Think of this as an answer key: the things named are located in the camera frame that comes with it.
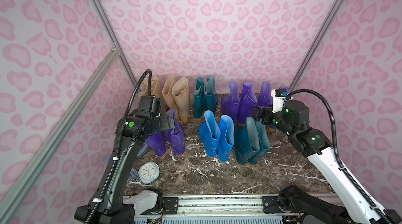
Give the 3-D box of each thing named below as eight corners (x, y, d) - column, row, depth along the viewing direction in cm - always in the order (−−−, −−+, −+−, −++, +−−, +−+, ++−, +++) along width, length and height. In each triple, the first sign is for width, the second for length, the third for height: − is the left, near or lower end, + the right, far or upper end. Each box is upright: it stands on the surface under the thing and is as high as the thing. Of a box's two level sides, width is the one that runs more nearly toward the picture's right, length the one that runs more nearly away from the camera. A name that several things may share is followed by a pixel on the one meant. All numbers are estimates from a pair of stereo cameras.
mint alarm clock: (137, 183, 82) (135, 181, 79) (142, 163, 89) (140, 161, 86) (157, 183, 82) (156, 181, 79) (161, 163, 89) (159, 161, 86)
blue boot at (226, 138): (217, 166, 87) (220, 144, 66) (216, 141, 97) (219, 115, 76) (229, 166, 87) (236, 144, 66) (227, 141, 97) (232, 115, 76)
